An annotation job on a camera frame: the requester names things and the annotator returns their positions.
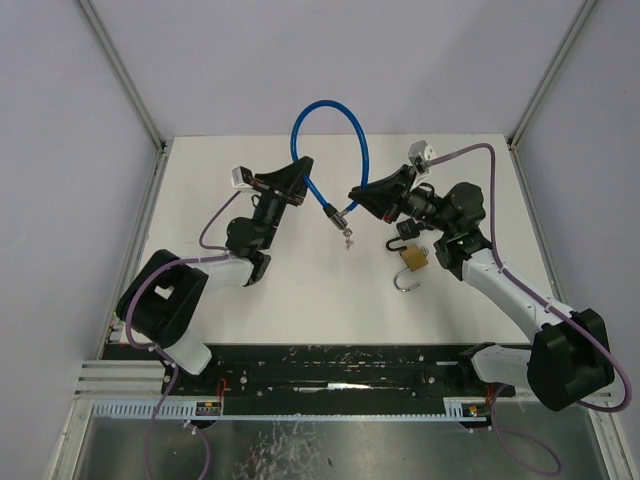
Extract purple cable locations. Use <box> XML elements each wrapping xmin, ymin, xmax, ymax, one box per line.
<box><xmin>429</xmin><ymin>143</ymin><xmax>630</xmax><ymax>473</ymax></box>
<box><xmin>122</xmin><ymin>191</ymin><xmax>239</xmax><ymax>480</ymax></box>

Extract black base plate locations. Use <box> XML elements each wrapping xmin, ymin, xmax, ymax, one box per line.
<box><xmin>102</xmin><ymin>342</ymin><xmax>516</xmax><ymax>417</ymax></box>

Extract aluminium frame post right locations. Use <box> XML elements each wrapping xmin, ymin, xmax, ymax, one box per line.
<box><xmin>507</xmin><ymin>0</ymin><xmax>601</xmax><ymax>150</ymax></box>

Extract aluminium frame post left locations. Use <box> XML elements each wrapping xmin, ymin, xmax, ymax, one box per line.
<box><xmin>74</xmin><ymin>0</ymin><xmax>166</xmax><ymax>151</ymax></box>

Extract black padlock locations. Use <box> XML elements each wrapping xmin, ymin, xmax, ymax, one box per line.
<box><xmin>385</xmin><ymin>218</ymin><xmax>423</xmax><ymax>252</ymax></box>

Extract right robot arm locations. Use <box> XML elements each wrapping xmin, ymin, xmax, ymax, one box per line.
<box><xmin>349</xmin><ymin>165</ymin><xmax>614</xmax><ymax>411</ymax></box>

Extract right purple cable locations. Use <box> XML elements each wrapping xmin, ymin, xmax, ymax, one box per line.
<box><xmin>429</xmin><ymin>143</ymin><xmax>630</xmax><ymax>473</ymax></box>

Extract grey slotted cable duct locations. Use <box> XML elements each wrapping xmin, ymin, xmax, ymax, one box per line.
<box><xmin>91</xmin><ymin>399</ymin><xmax>490</xmax><ymax>423</ymax></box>

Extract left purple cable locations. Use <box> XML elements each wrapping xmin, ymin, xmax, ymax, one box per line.
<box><xmin>122</xmin><ymin>191</ymin><xmax>239</xmax><ymax>480</ymax></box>

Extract large brass padlock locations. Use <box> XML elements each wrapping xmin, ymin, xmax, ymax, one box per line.
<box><xmin>392</xmin><ymin>244</ymin><xmax>429</xmax><ymax>293</ymax></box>

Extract aluminium frame post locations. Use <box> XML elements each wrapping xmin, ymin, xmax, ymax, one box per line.
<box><xmin>74</xmin><ymin>0</ymin><xmax>166</xmax><ymax>151</ymax></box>
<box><xmin>507</xmin><ymin>0</ymin><xmax>601</xmax><ymax>150</ymax></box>

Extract blue lock keys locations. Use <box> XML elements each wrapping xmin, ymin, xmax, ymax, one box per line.
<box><xmin>342</xmin><ymin>228</ymin><xmax>354</xmax><ymax>250</ymax></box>

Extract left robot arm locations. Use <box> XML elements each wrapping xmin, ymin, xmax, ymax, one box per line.
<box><xmin>116</xmin><ymin>156</ymin><xmax>314</xmax><ymax>376</ymax></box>

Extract blue cable lock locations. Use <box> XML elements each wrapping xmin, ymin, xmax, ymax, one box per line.
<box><xmin>289</xmin><ymin>99</ymin><xmax>370</xmax><ymax>237</ymax></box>

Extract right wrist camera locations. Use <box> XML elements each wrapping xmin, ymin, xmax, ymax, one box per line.
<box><xmin>408</xmin><ymin>140</ymin><xmax>436</xmax><ymax>180</ymax></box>

